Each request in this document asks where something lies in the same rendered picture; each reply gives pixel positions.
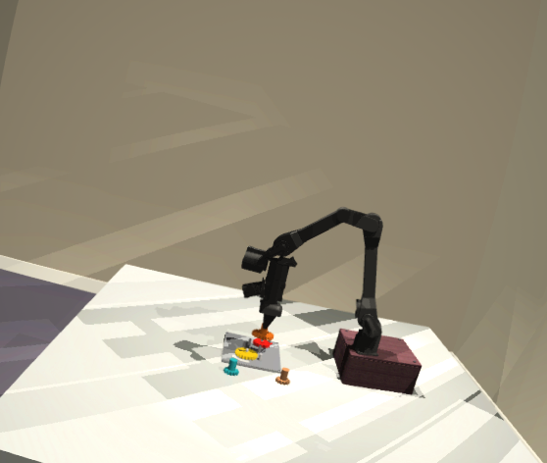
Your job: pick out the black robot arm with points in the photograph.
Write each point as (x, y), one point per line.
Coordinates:
(256, 260)

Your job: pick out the yellow gear with black stripe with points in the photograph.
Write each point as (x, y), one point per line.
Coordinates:
(241, 352)

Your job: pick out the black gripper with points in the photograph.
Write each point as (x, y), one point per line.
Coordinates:
(269, 306)

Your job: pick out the orange gear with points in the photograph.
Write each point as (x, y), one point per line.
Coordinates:
(263, 334)

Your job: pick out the red gear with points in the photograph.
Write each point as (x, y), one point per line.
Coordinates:
(257, 342)

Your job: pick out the cyan gear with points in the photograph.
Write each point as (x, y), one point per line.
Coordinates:
(230, 369)

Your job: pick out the dark brown gear with cylindrical hub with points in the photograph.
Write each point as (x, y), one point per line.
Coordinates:
(283, 378)

